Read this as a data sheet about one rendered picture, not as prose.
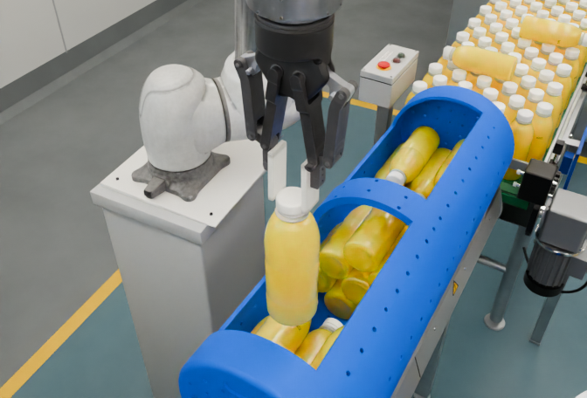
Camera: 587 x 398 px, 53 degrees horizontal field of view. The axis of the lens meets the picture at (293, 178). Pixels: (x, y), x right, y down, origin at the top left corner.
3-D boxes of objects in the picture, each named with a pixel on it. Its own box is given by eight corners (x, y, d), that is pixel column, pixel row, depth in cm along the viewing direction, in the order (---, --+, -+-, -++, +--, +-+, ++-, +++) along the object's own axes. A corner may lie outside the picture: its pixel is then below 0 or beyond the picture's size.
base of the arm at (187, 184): (118, 188, 141) (113, 170, 137) (174, 140, 156) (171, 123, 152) (181, 214, 135) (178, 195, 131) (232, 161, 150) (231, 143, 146)
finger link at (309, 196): (314, 150, 66) (320, 152, 65) (314, 198, 70) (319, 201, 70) (300, 164, 63) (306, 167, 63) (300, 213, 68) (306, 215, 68)
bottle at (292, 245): (302, 337, 77) (305, 233, 66) (257, 316, 80) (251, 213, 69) (326, 299, 82) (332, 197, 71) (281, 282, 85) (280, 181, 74)
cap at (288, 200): (299, 222, 68) (299, 209, 67) (269, 211, 69) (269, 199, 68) (314, 202, 71) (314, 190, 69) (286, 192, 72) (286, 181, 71)
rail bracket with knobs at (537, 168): (507, 200, 155) (516, 168, 148) (514, 185, 160) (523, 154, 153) (546, 212, 151) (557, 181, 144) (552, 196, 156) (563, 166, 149)
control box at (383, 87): (357, 99, 175) (360, 69, 168) (385, 72, 188) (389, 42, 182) (389, 109, 171) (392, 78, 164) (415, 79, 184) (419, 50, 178)
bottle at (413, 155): (423, 119, 139) (391, 159, 126) (446, 137, 138) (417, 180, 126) (407, 137, 144) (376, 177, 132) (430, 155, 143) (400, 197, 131)
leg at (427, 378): (410, 398, 208) (438, 278, 169) (417, 386, 212) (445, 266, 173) (426, 406, 206) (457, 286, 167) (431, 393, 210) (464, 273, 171)
